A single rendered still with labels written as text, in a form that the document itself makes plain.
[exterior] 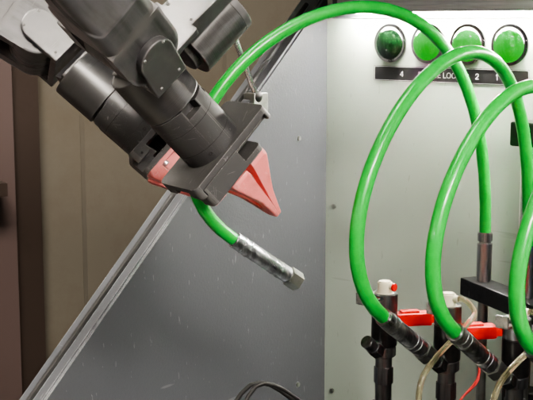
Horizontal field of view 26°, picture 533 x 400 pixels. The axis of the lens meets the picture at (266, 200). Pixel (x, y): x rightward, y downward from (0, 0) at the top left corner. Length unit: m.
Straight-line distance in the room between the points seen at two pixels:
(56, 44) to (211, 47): 0.24
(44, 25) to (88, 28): 0.32
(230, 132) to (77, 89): 0.23
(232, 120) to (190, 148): 0.06
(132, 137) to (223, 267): 0.36
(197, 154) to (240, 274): 0.53
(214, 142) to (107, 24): 0.18
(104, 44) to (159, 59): 0.06
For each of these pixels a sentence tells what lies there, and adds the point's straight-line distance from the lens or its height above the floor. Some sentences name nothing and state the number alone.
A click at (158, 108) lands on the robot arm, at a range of 0.99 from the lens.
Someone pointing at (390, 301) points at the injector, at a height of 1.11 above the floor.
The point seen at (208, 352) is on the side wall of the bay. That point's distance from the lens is 1.51.
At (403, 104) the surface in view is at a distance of 1.09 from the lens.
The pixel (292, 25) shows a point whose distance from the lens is 1.24.
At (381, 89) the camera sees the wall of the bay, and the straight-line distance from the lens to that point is 1.57.
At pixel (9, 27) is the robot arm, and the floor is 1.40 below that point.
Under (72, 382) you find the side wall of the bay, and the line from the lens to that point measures 1.36.
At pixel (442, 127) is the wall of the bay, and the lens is 1.52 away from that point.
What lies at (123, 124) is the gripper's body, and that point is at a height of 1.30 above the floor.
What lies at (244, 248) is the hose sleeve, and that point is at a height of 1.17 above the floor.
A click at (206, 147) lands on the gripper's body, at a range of 1.01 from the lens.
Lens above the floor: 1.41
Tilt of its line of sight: 9 degrees down
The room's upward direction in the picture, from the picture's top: straight up
